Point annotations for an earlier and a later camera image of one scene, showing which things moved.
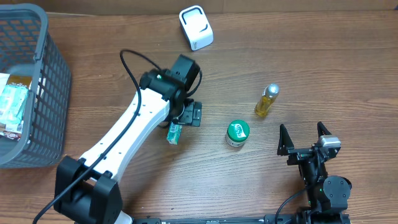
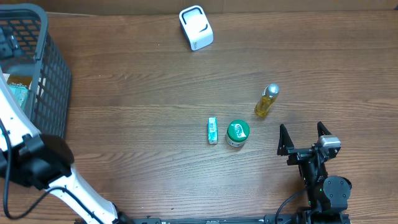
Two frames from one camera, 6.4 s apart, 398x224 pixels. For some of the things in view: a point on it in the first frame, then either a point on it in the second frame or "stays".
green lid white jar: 237,133 stays
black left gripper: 192,112 -> 9,44
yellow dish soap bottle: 269,94 stays
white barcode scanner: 196,27 stays
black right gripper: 298,154 stays
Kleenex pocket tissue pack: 173,134 -> 212,130
